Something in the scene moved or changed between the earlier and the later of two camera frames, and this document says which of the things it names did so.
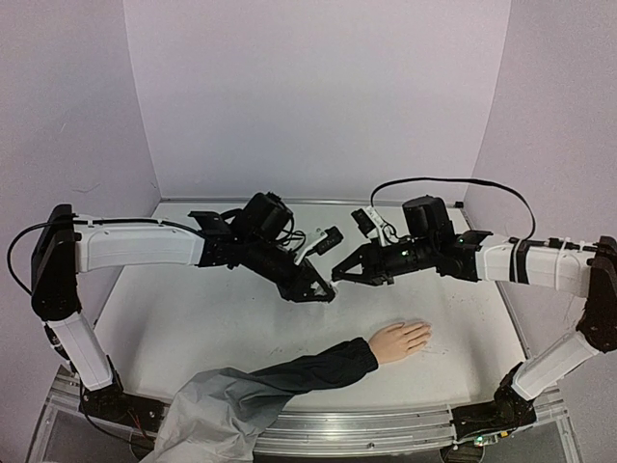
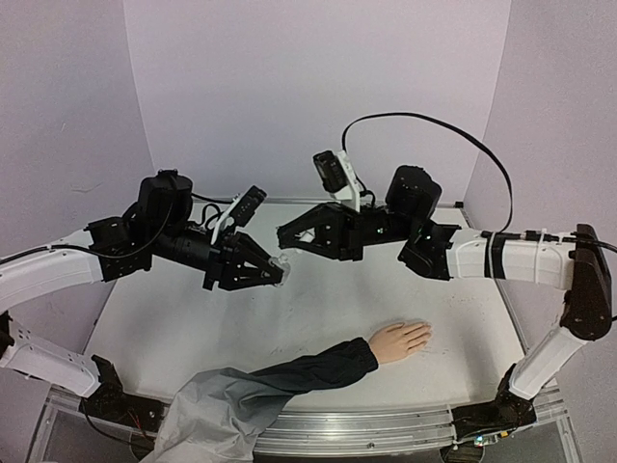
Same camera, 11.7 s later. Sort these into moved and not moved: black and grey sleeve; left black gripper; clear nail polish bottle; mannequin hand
Moved: clear nail polish bottle; left black gripper
Not moved: black and grey sleeve; mannequin hand
